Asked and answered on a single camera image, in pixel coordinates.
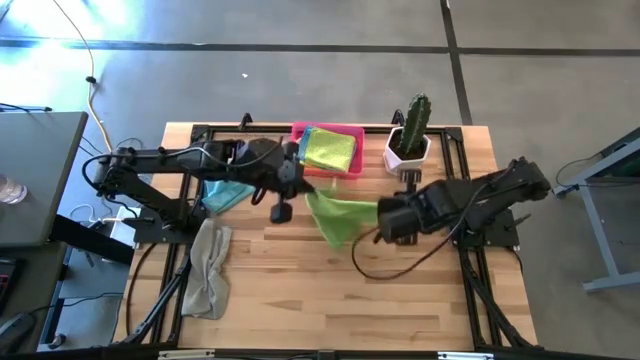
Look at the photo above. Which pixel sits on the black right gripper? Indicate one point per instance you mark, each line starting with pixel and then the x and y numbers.
pixel 400 217

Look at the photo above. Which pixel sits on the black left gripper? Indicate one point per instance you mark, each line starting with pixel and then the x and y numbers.
pixel 292 172

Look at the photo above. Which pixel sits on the lime microfiber towel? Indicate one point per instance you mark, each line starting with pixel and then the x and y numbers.
pixel 330 150

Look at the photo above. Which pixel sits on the green microfiber towel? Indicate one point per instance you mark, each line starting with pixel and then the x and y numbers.
pixel 340 220

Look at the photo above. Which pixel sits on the pink plastic bin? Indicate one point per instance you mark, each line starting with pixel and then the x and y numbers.
pixel 359 160

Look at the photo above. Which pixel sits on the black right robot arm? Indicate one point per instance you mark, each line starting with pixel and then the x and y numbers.
pixel 490 195

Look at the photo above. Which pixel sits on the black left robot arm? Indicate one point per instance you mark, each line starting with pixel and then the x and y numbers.
pixel 190 157

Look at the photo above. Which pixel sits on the grey microfiber towel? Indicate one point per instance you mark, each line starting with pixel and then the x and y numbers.
pixel 207 280

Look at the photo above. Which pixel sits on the white faceted plant pot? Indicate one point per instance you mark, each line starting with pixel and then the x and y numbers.
pixel 400 162

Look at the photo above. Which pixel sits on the green cactus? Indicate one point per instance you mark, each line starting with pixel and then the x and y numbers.
pixel 416 122

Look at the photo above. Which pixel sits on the white box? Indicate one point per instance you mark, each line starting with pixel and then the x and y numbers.
pixel 122 227

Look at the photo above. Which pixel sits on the grey metal desk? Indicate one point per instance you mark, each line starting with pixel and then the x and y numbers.
pixel 607 165

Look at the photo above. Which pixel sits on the black bar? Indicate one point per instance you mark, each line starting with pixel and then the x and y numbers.
pixel 85 240

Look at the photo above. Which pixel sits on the dark grey side table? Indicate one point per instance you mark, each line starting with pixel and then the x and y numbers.
pixel 40 175

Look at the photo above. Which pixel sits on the clear drinking glass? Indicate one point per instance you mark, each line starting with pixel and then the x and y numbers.
pixel 10 191

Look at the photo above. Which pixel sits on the black caster wheel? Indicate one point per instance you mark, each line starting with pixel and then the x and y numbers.
pixel 57 341

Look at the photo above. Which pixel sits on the black controller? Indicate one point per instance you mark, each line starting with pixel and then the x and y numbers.
pixel 6 282

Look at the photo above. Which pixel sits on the black aluminium table frame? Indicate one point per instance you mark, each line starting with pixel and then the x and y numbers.
pixel 250 129

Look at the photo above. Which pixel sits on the black frame clamp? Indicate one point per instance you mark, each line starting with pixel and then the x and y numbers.
pixel 397 118
pixel 245 121

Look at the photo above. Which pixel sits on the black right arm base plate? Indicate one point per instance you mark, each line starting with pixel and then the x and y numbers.
pixel 502 235

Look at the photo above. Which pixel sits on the silver metal bracket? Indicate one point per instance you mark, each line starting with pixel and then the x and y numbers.
pixel 185 355
pixel 465 356

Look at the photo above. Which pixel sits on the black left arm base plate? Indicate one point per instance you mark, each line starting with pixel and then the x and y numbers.
pixel 150 234

